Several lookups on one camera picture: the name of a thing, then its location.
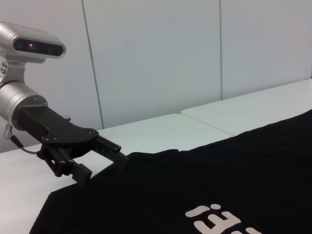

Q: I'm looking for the black shirt with white print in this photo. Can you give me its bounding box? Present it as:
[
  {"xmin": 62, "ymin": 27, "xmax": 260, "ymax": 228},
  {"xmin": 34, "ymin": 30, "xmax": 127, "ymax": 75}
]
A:
[{"xmin": 29, "ymin": 111, "xmax": 312, "ymax": 234}]

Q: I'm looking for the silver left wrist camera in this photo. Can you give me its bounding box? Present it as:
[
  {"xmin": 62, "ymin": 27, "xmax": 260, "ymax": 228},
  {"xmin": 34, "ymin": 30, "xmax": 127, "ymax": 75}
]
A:
[{"xmin": 0, "ymin": 21, "xmax": 66, "ymax": 65}]

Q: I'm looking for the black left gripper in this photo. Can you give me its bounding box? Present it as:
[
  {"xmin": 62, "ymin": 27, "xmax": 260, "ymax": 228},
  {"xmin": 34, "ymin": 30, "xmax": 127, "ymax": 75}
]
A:
[{"xmin": 14, "ymin": 102, "xmax": 129, "ymax": 188}]

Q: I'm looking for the left arm cable with plug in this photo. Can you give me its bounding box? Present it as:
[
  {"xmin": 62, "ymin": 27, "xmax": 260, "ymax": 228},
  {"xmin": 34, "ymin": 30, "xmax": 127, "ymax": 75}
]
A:
[{"xmin": 3, "ymin": 123, "xmax": 43, "ymax": 156}]

